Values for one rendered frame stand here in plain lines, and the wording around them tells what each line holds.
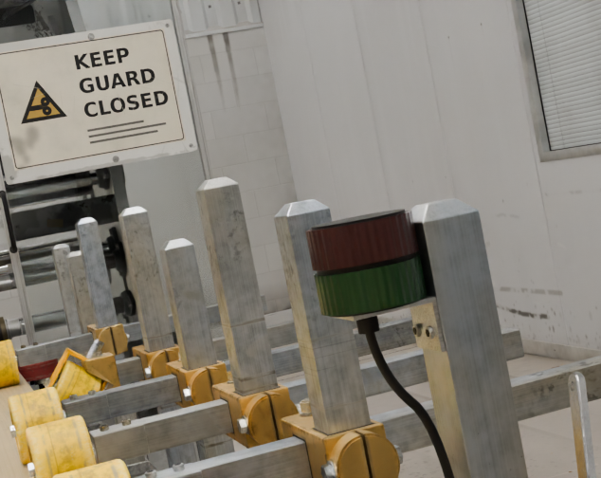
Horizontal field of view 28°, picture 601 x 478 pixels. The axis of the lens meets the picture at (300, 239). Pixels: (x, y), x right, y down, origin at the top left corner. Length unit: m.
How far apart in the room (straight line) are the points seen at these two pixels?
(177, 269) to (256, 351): 0.26
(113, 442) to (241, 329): 0.16
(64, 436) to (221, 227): 0.24
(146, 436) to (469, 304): 0.57
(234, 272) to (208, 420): 0.15
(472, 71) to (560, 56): 0.84
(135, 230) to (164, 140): 1.34
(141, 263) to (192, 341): 0.27
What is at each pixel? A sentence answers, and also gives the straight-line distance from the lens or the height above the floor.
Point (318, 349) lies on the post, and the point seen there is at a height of 1.04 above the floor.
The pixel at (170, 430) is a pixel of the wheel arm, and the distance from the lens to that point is 1.18.
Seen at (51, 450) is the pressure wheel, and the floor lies 0.96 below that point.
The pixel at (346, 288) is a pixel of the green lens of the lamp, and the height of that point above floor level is 1.10.
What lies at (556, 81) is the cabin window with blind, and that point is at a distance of 5.79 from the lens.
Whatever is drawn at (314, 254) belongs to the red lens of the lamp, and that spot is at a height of 1.12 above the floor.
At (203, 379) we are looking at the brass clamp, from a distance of 1.36.
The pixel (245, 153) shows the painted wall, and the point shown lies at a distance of 9.58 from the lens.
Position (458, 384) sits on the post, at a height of 1.04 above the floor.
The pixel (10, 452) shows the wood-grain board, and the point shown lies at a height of 0.90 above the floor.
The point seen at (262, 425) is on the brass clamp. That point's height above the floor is 0.94.
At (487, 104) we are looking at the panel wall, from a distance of 6.35.
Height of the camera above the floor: 1.17
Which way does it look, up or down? 3 degrees down
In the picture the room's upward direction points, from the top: 11 degrees counter-clockwise
